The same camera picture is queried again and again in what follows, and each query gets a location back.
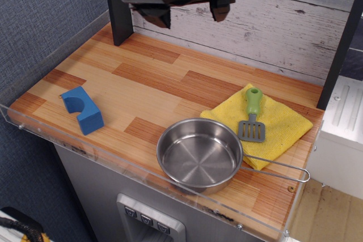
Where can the blue wooden arch block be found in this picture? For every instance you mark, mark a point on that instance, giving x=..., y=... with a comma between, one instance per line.
x=90, y=117

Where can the grey cabinet front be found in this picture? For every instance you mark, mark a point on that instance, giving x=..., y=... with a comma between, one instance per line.
x=97, y=188

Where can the yellow folded cloth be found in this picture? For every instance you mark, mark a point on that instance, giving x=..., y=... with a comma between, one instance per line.
x=283, y=126

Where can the white plastic box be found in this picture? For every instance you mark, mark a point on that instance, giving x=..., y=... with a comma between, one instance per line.
x=336, y=157

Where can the dark left vertical post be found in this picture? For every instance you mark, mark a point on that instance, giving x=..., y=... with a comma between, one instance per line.
x=121, y=21

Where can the stainless steel pot with handle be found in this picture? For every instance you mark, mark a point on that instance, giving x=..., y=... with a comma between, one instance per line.
x=200, y=155

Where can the dark right vertical post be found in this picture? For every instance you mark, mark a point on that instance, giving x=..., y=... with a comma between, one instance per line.
x=342, y=50

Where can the dark vertical post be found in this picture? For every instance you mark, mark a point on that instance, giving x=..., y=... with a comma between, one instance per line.
x=342, y=50
x=121, y=21

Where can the green handled grey spatula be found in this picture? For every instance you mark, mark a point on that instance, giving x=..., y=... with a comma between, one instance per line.
x=252, y=130

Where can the silver button panel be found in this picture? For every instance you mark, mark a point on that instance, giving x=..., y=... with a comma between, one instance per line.
x=144, y=223

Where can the clear acrylic table guard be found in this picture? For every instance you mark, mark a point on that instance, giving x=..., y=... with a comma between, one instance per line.
x=158, y=77

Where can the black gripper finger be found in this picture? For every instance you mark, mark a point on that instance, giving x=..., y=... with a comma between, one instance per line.
x=160, y=17
x=220, y=9

